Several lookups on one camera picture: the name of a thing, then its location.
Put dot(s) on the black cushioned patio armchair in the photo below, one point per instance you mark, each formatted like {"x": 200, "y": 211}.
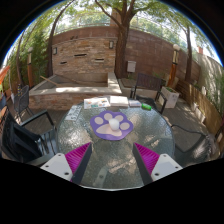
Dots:
{"x": 20, "y": 140}

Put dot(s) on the grey utility wall box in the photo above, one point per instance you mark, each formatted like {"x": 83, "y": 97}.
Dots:
{"x": 131, "y": 66}

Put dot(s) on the dark slatted patio chair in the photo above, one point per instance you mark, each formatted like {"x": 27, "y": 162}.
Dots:
{"x": 148, "y": 81}

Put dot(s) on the small white flat box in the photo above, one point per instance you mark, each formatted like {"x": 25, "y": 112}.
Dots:
{"x": 134, "y": 103}

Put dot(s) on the stone raised basin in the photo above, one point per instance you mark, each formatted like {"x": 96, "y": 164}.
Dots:
{"x": 66, "y": 96}

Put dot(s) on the orange patio umbrella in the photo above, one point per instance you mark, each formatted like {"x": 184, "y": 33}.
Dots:
{"x": 3, "y": 73}

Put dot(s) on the large white flat box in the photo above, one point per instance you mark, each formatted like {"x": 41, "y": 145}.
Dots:
{"x": 119, "y": 101}

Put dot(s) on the purple paw-shaped mouse pad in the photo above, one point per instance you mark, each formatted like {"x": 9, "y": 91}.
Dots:
{"x": 100, "y": 128}

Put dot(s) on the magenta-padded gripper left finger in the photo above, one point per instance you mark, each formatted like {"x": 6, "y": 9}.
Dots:
{"x": 78, "y": 156}

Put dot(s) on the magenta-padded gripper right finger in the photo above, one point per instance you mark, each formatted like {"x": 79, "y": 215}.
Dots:
{"x": 146, "y": 156}

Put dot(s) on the white tray with colourful items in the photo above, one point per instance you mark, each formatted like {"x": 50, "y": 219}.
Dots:
{"x": 96, "y": 102}

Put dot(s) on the thick tree trunk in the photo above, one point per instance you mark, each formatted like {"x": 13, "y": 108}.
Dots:
{"x": 121, "y": 50}

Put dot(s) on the wall lamp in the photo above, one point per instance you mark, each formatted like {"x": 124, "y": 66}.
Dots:
{"x": 111, "y": 44}
{"x": 55, "y": 51}

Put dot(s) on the white planter box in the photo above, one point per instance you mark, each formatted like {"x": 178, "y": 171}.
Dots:
{"x": 170, "y": 96}

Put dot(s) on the white computer mouse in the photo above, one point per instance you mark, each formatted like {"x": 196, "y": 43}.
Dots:
{"x": 114, "y": 124}

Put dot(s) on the black mesh patio chair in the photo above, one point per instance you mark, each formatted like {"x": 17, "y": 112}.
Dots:
{"x": 22, "y": 98}

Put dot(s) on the slender leaning tree trunk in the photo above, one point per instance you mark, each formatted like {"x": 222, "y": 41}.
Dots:
{"x": 50, "y": 53}

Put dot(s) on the black metal-frame patio chair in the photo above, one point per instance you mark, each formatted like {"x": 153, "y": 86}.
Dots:
{"x": 196, "y": 140}

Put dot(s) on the green cylindrical object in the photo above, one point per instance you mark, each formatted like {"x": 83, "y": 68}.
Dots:
{"x": 146, "y": 106}

